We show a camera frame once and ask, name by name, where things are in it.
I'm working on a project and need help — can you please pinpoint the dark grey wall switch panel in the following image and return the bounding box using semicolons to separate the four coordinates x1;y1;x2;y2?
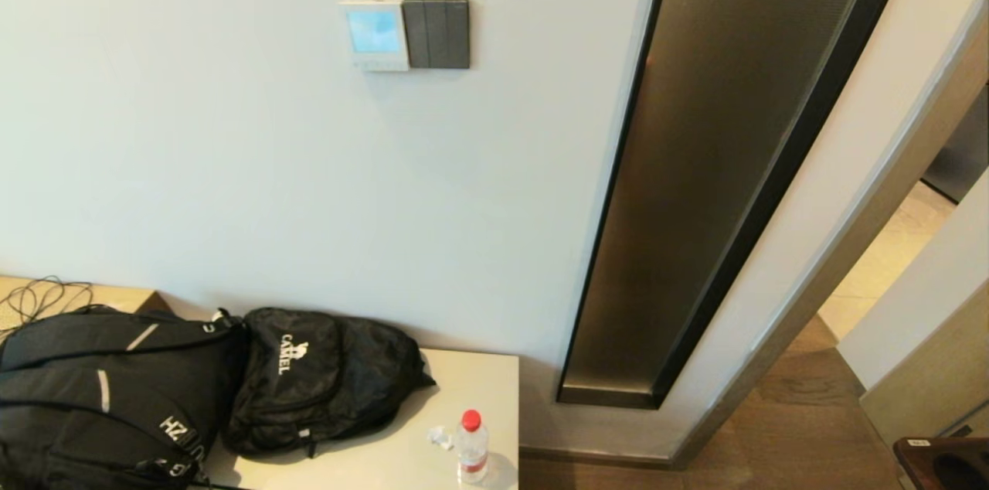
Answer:
402;0;471;71

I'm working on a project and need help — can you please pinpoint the white wall thermostat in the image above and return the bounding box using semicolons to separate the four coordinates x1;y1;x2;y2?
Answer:
339;0;410;73

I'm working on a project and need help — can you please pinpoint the grey brown door frame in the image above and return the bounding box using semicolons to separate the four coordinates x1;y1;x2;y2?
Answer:
668;0;989;471

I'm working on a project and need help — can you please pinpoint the thin black loose cable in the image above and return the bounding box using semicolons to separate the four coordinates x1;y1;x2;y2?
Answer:
0;276;94;336

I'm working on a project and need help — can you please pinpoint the large black backpack HZ print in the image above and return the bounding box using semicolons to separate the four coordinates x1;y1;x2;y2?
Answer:
0;306;249;490

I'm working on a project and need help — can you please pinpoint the clear water bottle red cap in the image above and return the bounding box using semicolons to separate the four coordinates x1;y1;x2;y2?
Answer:
455;410;491;486

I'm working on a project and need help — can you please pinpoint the black Camel backpack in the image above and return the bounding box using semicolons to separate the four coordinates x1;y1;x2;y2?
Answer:
222;308;437;461

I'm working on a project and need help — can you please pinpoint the dark grey cabinet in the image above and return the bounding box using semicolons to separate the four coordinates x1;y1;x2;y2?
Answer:
921;85;989;205

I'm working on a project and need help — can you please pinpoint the dark brown bin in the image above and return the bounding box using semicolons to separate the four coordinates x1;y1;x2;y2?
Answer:
893;437;989;490

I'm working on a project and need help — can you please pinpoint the beige wooden door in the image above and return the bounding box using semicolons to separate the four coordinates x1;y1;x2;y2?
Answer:
861;301;989;447

